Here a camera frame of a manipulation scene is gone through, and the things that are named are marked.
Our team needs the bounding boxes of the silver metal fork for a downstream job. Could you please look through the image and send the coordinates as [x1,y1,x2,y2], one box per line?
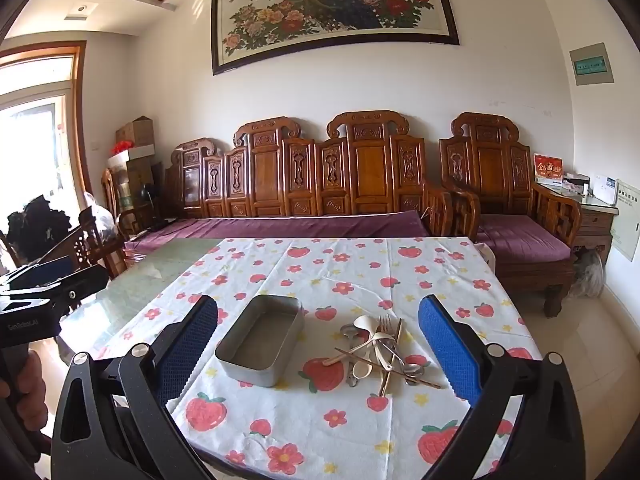
[377,315,393,397]

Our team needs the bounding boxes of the brown cardboard box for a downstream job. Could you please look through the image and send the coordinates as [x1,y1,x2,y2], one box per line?
[116,116,155,148]

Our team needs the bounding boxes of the wooden door frame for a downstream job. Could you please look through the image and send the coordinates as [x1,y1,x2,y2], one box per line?
[0,42,93,271]

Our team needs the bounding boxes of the white flat box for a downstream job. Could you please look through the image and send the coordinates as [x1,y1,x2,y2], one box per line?
[107,144,156,168]

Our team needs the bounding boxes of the purple sofa cushion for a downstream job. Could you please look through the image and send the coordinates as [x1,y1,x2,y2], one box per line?
[125,210,431,256]

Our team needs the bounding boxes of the person's left hand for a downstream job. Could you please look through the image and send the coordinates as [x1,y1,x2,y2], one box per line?
[21,350,45,406]

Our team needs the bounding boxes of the dark wooden dining chair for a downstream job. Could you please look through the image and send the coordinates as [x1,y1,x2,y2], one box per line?
[50,205,128,281]

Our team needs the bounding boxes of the carved wooden sofa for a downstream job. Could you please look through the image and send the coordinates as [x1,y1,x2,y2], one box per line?
[165,110,453,238]

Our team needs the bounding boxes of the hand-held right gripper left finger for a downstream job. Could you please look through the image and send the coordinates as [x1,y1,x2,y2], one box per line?
[50,294,219,480]

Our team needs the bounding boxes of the wooden side table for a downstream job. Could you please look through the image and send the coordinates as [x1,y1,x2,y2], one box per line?
[540,180,620,267]

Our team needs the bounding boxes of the red desk calendar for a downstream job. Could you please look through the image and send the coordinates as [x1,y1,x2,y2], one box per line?
[534,154,565,184]

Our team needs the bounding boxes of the floral strawberry tablecloth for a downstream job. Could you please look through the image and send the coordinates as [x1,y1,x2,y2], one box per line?
[97,236,546,480]

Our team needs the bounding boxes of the black cloth pile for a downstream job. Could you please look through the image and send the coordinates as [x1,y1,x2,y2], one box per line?
[5,195,73,262]

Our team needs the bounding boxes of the silver spoon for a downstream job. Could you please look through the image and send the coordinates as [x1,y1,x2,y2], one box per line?
[340,324,361,388]
[395,355,427,386]

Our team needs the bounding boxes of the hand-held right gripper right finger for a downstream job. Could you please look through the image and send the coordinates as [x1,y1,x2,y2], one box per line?
[417,294,588,480]

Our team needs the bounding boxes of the clear plastic bag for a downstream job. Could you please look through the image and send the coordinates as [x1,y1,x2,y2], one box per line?
[82,190,121,246]

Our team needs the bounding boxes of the metal tray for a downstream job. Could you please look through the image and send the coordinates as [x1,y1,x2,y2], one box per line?
[215,294,305,388]

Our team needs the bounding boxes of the purple armchair cushion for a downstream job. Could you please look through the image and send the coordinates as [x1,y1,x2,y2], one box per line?
[475,214,573,263]

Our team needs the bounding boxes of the framed peacock painting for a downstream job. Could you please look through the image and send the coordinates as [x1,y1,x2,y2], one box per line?
[210,0,461,77]

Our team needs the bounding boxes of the carved wooden armchair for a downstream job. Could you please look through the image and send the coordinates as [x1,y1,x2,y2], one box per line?
[439,112,583,318]

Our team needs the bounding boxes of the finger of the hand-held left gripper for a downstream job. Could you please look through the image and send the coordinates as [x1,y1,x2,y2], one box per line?
[0,256,73,289]
[0,264,109,311]

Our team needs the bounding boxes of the white leaning poster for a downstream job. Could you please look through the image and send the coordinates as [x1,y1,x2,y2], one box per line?
[610,179,640,262]

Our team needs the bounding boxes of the stacked cardboard boxes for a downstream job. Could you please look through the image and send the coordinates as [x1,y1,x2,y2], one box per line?
[117,157,163,211]

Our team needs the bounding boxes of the wall electrical panel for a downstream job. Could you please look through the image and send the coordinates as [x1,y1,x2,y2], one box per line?
[569,44,615,86]

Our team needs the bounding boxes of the grey plastic bag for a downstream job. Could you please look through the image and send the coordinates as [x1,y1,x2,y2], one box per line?
[570,250,606,299]

